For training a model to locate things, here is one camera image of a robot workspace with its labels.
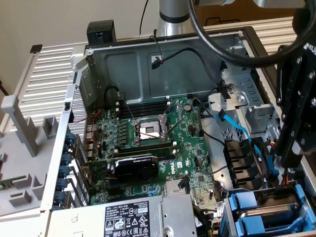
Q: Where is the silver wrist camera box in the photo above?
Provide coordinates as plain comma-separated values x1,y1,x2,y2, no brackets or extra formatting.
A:
254,0,307,8

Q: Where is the silver socket cover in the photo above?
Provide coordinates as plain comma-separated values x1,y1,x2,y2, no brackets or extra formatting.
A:
160,98,184,122

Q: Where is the metal disk bay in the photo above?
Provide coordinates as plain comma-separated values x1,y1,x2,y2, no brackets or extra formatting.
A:
221,180,316,237

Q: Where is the sleeved yellow cable bundle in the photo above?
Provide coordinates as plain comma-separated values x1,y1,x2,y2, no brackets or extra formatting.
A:
194,206,215,237

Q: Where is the brown cardboard box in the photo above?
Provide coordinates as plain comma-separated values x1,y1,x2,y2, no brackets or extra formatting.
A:
192,3,294,27

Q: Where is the black end cap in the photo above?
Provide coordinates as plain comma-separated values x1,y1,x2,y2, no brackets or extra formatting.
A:
29,43,43,54

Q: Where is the thin red fan wire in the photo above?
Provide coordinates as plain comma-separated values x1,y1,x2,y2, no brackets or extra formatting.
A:
74,110,102,149

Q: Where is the green RAM stick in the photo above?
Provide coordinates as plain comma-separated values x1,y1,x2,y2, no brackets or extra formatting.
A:
0,174,26,190

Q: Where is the black graphics card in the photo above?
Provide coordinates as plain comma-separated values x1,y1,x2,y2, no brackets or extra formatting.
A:
83,155,160,184

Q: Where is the thin black header wire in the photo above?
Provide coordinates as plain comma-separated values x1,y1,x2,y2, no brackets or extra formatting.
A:
198,153,210,174

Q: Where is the green Dell motherboard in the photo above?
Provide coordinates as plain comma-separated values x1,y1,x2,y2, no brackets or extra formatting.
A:
85,96,223,218

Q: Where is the small black looped wire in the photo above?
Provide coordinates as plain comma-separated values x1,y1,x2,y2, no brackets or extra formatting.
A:
105,84,124,102

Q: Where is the black ribbed fan duct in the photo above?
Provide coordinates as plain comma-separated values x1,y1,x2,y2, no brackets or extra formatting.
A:
223,138,264,191

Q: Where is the silver power supply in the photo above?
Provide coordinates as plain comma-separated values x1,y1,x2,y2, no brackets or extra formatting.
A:
48,193,198,237

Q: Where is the black strap on cage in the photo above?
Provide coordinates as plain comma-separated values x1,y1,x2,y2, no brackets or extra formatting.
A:
216,83,234,99

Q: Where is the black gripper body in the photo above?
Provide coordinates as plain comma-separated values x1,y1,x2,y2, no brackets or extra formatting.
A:
292,7,316,75

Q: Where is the black wire on case floor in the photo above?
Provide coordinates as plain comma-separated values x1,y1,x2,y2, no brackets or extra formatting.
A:
203,132,227,146

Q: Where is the grey parts rack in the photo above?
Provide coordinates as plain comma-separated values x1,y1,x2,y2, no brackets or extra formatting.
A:
0,95,62,218

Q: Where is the silver chipset heatsink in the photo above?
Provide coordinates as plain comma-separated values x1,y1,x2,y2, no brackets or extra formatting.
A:
164,181,187,197

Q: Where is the CPU socket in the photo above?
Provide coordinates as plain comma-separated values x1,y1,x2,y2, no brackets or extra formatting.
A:
130,116,173,146

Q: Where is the thin black hanging cable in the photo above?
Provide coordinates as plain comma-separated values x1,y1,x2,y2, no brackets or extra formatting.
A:
139,0,149,37

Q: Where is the black RAM slot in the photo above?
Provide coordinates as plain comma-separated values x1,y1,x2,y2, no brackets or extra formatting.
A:
116,140,173,147
115,100,171,106
116,148,177,155
118,108,168,114
115,103,171,110
119,111,165,118
117,152,177,160
116,144,176,151

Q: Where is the thick black camera cable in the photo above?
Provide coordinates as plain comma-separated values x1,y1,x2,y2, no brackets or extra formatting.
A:
189,0,316,68

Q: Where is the thin locking lever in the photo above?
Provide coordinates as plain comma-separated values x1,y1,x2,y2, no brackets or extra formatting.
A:
117,91,136,123
164,115,184,140

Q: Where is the black plug wire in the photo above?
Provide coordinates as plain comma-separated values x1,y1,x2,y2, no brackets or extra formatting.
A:
181,176,190,193

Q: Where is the black wire with red band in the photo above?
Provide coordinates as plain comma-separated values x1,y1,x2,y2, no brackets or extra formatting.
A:
149,34,223,89

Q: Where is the black box device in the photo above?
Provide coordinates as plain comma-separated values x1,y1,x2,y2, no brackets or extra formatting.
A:
86,19,117,45

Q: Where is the open metal PC case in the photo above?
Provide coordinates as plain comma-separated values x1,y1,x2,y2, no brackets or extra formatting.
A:
39,26,316,237

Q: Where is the hard disk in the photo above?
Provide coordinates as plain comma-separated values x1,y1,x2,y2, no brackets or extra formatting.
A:
228,185,306,214
234,202,309,237

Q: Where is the silver drive cage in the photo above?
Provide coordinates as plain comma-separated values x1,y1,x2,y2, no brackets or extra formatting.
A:
208,46,282,135

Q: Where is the blue SATA wire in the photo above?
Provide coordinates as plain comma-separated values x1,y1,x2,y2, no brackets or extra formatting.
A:
216,109,269,185
266,154,278,177

